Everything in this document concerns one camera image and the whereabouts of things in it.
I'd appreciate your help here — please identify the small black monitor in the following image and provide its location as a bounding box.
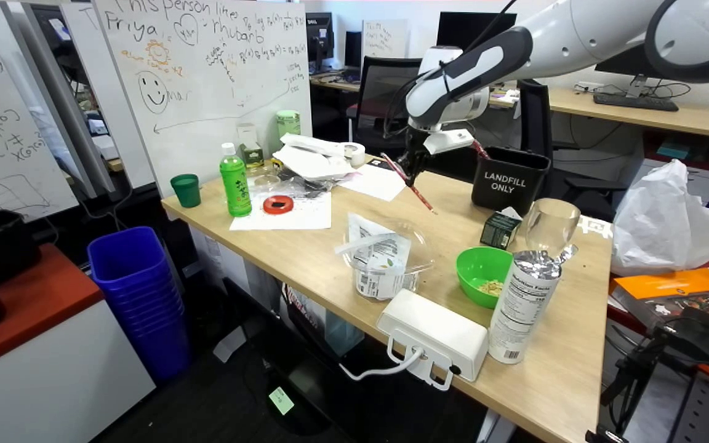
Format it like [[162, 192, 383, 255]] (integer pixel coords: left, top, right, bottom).
[[303, 9, 340, 75]]

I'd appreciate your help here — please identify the large black monitor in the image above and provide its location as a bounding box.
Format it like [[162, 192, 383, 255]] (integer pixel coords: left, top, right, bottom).
[[592, 45, 693, 105]]

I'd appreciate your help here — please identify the red straw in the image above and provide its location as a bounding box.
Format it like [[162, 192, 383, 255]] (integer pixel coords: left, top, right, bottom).
[[378, 149, 435, 211], [469, 138, 494, 165]]

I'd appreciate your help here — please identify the black storage box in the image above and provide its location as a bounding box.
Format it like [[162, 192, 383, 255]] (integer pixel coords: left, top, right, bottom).
[[469, 144, 554, 217]]

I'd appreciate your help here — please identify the white snack bag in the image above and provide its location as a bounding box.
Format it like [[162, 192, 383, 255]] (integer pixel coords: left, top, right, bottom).
[[335, 213, 413, 303]]

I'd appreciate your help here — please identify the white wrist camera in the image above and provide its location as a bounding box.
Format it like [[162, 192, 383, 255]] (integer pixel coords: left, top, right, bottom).
[[424, 126, 477, 158]]

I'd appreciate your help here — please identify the stack of blue bins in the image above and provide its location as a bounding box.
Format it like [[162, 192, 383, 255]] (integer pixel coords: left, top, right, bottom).
[[83, 224, 195, 389]]

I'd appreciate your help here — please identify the red tape roll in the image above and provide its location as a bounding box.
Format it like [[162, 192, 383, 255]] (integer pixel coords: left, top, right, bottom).
[[260, 192, 296, 217]]

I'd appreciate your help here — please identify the white tape roll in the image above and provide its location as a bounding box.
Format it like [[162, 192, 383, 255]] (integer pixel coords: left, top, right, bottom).
[[340, 139, 368, 169]]

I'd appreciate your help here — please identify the pile of white papers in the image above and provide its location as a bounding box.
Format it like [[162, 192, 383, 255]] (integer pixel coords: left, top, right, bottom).
[[270, 133, 367, 184]]

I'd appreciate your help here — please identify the clear plastic cup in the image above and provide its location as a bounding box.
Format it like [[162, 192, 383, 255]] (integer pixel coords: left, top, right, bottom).
[[517, 196, 584, 265]]

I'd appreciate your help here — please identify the black flat strip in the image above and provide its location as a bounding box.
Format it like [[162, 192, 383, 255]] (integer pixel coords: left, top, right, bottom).
[[367, 155, 411, 176]]

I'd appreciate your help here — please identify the white power box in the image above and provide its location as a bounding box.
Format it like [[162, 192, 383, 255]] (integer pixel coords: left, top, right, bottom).
[[375, 288, 489, 386]]

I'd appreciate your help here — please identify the small written whiteboard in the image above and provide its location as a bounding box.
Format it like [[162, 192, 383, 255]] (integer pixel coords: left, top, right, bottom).
[[359, 18, 413, 62]]

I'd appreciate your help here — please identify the white plastic bag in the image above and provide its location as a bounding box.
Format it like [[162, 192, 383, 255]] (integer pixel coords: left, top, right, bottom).
[[611, 158, 709, 278]]

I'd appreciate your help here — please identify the black keyboard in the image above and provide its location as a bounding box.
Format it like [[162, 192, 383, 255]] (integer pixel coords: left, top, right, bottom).
[[590, 89, 682, 115]]

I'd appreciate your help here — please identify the small black device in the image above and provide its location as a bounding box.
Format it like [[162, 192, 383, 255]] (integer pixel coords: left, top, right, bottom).
[[477, 208, 523, 250]]

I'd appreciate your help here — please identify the green plastic bottle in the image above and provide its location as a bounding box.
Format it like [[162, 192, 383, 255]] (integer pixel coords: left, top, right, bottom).
[[216, 139, 253, 219]]

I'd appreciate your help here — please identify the black glossy magazine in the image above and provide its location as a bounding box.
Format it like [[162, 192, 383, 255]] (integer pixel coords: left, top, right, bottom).
[[608, 286, 709, 378]]

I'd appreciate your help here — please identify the silver labelled canister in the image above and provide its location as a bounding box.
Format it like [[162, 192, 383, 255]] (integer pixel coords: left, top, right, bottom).
[[487, 249, 564, 367]]

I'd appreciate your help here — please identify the green plastic bowl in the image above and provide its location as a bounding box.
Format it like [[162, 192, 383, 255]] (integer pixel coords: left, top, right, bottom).
[[453, 243, 517, 312]]

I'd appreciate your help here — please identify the long wooden desk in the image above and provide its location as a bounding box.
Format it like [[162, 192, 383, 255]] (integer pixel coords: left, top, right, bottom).
[[307, 71, 709, 144]]

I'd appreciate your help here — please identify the clear bottle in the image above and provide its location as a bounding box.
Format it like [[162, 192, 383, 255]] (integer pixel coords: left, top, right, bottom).
[[235, 120, 266, 169]]

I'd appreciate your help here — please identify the black high chair back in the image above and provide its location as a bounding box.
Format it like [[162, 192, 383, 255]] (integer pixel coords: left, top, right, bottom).
[[517, 75, 557, 160]]

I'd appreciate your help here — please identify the whiteboard with smiley drawing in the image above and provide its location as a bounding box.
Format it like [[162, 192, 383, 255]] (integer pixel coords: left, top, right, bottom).
[[90, 0, 314, 200]]

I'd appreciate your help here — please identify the white power cable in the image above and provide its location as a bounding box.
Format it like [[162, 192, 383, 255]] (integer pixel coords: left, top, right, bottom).
[[338, 340, 425, 386]]

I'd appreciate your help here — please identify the white printed paper sheet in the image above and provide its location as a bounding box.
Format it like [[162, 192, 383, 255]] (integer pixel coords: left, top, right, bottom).
[[227, 190, 335, 234]]

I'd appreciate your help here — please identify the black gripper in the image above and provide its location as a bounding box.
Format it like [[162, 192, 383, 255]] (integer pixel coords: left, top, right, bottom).
[[402, 120, 448, 187]]

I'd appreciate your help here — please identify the orange book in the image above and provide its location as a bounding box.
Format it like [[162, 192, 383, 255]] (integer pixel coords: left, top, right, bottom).
[[611, 265, 709, 304]]

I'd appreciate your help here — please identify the green wipes container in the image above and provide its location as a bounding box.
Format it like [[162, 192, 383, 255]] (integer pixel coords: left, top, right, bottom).
[[272, 109, 303, 149]]

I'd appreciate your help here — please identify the green cup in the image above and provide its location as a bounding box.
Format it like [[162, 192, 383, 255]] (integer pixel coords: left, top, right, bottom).
[[168, 171, 203, 208]]

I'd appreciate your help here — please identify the black floor plate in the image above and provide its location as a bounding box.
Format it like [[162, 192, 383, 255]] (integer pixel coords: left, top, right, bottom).
[[229, 326, 357, 437]]

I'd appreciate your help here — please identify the white cabinet with red top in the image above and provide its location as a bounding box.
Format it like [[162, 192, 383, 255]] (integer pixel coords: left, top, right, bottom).
[[0, 242, 159, 443]]

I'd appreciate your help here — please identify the medium black monitor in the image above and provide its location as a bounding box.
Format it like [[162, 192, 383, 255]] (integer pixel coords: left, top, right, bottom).
[[435, 9, 519, 48]]

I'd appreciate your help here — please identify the black mesh office chair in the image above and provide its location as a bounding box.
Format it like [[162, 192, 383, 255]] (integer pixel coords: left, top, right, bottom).
[[349, 53, 424, 163]]

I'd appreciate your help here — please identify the whiteboard with dense writing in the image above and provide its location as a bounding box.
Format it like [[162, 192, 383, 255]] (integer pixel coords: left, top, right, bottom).
[[0, 0, 80, 227]]

